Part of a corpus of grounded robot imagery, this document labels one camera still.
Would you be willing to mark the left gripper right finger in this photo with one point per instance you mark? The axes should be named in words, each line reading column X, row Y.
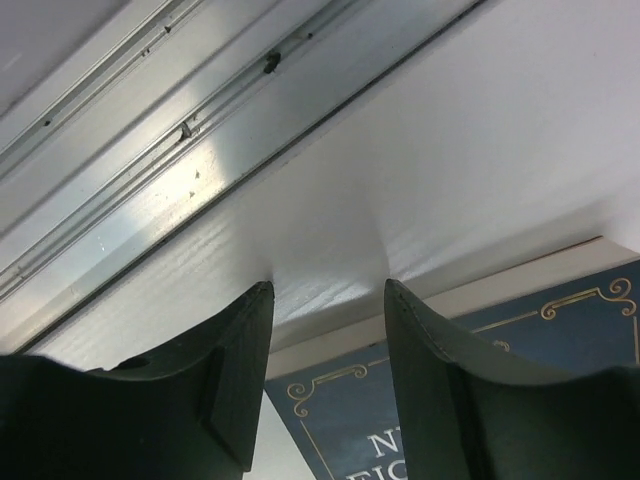
column 470, row 410

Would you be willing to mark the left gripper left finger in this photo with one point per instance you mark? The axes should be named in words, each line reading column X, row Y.
column 186, row 409

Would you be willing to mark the dark blue book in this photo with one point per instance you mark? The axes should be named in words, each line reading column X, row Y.
column 576, row 309

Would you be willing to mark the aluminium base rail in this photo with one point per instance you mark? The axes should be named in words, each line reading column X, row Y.
column 166, row 108

